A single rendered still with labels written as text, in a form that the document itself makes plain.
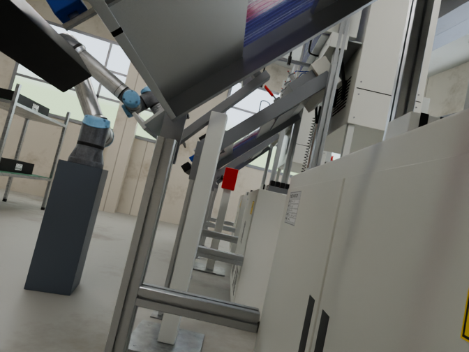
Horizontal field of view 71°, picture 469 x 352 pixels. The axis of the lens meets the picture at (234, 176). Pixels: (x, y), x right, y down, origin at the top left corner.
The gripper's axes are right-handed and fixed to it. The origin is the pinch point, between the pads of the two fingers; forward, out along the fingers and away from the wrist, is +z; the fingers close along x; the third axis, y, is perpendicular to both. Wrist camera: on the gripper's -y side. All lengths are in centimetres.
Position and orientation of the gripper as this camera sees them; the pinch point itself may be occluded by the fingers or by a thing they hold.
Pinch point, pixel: (185, 144)
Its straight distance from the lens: 170.9
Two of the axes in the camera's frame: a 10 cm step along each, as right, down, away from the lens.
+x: 0.2, -0.8, -10.0
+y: -8.5, 5.2, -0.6
